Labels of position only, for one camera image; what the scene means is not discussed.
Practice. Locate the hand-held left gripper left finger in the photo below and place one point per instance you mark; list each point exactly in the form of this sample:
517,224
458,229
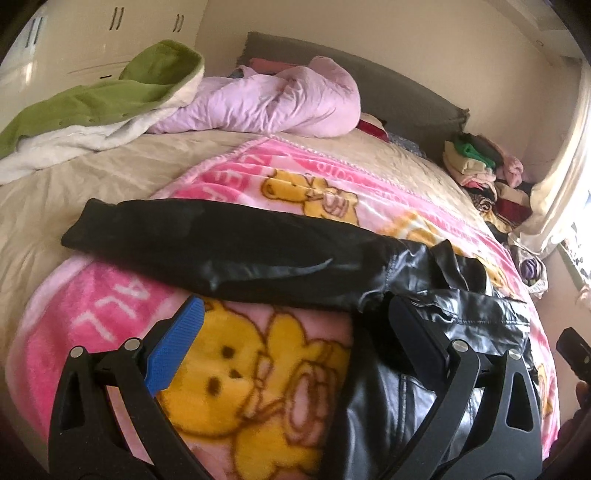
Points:
175,344

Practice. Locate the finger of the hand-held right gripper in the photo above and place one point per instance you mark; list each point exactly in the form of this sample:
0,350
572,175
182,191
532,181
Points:
575,353

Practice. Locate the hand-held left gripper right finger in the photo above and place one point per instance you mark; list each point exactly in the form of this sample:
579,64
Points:
415,330

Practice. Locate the black leather jacket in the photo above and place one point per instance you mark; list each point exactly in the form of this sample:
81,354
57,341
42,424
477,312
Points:
231,249

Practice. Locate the plastic bag of clothes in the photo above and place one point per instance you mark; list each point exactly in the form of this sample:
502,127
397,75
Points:
531,270

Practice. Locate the pile of folded clothes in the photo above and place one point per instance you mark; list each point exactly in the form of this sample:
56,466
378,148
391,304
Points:
480,170

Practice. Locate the pink cartoon bear blanket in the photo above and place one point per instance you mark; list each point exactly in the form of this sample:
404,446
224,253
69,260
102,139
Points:
258,360

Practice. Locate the cream curtain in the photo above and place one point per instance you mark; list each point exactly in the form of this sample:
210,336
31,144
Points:
563,184

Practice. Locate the blue patterned cloth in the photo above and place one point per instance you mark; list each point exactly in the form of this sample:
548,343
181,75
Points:
406,143

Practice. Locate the red cloth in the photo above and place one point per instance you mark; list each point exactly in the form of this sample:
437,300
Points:
369,127

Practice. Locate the grey headboard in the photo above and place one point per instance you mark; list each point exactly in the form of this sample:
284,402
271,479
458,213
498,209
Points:
406,97

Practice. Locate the green and white blanket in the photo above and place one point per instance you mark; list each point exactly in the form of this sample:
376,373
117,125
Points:
92,101

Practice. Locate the lilac duvet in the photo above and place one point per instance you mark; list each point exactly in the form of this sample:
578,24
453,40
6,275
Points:
277,101

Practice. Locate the cream wardrobe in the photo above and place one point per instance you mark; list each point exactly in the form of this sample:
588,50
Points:
69,37

